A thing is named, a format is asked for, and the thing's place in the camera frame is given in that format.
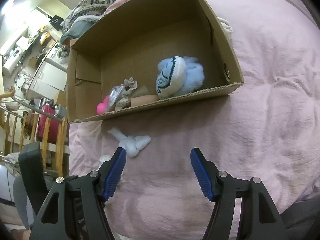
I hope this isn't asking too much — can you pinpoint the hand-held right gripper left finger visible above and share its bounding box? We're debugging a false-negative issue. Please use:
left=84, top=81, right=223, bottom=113
left=29, top=147, right=127, bottom=240

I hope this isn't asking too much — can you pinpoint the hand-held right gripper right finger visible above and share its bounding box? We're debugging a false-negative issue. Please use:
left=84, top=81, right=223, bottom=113
left=190, top=147, right=288, bottom=240

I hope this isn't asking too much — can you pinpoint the cream scrunchie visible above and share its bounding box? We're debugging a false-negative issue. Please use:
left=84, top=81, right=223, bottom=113
left=98, top=155, right=113, bottom=167

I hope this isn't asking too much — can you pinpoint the pink rubber duck toy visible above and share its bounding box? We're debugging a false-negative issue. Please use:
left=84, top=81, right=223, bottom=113
left=96, top=95, right=110, bottom=114

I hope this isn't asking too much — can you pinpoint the plastic bag of grey scrunchies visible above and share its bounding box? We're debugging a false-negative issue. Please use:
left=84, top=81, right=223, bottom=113
left=106, top=78, right=138, bottom=112

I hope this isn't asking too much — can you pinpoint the blue plush toy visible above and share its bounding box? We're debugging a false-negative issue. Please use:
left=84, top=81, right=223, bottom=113
left=155, top=56, right=205, bottom=100

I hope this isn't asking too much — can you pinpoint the cardboard box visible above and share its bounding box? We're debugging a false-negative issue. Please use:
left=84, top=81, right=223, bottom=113
left=65, top=0, right=245, bottom=123

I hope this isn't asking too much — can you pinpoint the yellow wooden chair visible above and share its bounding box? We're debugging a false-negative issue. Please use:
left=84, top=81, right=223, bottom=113
left=0, top=105, right=69, bottom=178

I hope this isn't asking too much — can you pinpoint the red suitcase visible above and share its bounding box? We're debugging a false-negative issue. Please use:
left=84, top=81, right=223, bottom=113
left=36, top=104, right=66, bottom=143

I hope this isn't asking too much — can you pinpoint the metal crutch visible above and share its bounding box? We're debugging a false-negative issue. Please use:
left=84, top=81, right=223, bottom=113
left=7, top=86, right=63, bottom=123

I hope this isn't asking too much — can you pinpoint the grey bin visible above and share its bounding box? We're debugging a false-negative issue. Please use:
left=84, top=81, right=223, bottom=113
left=54, top=104, right=67, bottom=118

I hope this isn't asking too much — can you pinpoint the white cabinet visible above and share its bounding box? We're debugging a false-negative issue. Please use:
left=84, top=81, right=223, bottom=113
left=26, top=60, right=67, bottom=100

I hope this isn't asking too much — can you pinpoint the pink bed blanket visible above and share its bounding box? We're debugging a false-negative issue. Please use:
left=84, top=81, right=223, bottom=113
left=67, top=0, right=320, bottom=240

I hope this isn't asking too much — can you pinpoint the person's grey trouser leg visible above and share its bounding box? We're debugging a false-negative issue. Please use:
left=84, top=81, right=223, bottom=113
left=279, top=197, right=320, bottom=240

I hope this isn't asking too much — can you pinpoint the white washing machine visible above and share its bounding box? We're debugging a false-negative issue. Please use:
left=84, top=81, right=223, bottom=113
left=51, top=44, right=68, bottom=62

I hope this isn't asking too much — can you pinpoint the blue-grey fleece pillow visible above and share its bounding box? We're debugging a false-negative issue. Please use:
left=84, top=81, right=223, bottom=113
left=61, top=17, right=97, bottom=43

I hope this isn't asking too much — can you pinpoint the dark cloth on hanger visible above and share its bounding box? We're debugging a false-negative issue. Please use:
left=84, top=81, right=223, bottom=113
left=49, top=15, right=67, bottom=28

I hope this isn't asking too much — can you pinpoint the white cloth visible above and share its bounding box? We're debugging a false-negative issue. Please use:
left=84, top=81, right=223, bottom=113
left=217, top=16, right=234, bottom=40

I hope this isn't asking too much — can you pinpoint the patterned knit blanket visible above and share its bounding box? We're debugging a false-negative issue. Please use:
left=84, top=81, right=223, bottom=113
left=61, top=0, right=125, bottom=38

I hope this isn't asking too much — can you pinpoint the cluttered wall shelf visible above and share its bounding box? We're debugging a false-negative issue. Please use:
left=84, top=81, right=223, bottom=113
left=0, top=25, right=58, bottom=77

